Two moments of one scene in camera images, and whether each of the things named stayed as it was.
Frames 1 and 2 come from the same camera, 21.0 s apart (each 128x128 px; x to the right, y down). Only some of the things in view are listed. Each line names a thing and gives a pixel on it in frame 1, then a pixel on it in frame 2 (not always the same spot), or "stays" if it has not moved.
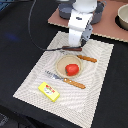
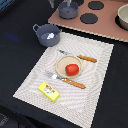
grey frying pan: x=65 y=9 stays
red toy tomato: x=71 y=69 stays
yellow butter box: x=49 y=91 stays
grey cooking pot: x=100 y=5 -> x=48 y=34
